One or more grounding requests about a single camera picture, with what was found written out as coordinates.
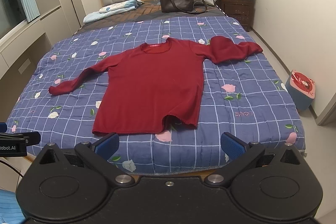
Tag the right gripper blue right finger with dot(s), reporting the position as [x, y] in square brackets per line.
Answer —
[235, 148]

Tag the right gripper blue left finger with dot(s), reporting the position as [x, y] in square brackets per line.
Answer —
[105, 147]

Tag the red long-sleeve sweater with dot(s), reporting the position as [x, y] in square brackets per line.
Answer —
[152, 83]

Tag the teal blue shirt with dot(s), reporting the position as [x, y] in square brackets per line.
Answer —
[10, 212]

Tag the blue checked floral quilt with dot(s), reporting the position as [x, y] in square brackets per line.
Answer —
[245, 98]

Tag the blue stool with pink top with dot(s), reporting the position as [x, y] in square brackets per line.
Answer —
[301, 89]

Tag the dark wooden nightstand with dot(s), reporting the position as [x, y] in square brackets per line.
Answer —
[241, 10]

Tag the light blue folded pillow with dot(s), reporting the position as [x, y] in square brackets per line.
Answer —
[113, 9]

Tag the dark brown leather handbag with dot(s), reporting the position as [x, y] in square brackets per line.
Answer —
[185, 6]

